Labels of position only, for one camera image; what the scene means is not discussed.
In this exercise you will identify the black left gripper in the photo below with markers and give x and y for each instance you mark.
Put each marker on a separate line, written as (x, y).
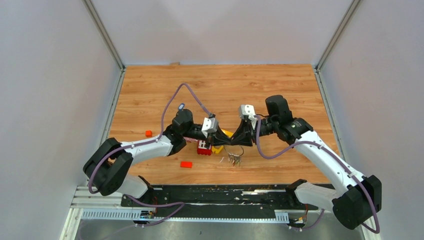
(217, 139)

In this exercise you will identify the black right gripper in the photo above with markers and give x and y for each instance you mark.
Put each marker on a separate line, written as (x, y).
(245, 134)

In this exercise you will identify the large metal keyring with tags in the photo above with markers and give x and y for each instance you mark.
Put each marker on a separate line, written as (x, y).
(234, 154)

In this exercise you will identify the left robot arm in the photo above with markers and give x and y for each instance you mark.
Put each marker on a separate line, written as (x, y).
(108, 167)

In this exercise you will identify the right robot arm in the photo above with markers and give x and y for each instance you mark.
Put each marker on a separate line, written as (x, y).
(355, 198)

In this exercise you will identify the red window block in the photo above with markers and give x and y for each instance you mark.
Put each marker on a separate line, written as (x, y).
(204, 148)

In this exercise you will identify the small orange-red block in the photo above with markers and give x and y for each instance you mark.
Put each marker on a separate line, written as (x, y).
(186, 164)

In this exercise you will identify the small orange cube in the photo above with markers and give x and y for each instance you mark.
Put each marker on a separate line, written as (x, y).
(148, 133)

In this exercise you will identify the yellow plastic triangle frame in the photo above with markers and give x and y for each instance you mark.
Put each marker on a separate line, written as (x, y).
(218, 149)

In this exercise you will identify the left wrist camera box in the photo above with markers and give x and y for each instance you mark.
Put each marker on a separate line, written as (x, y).
(209, 126)

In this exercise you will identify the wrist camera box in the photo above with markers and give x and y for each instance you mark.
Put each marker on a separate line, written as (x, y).
(247, 112)
(209, 126)

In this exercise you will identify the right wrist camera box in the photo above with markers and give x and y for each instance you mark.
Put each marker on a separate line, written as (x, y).
(247, 112)

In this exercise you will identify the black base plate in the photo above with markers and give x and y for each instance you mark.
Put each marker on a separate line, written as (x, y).
(270, 195)

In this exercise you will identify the aluminium front rail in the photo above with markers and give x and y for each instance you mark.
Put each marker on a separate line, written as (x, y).
(119, 207)

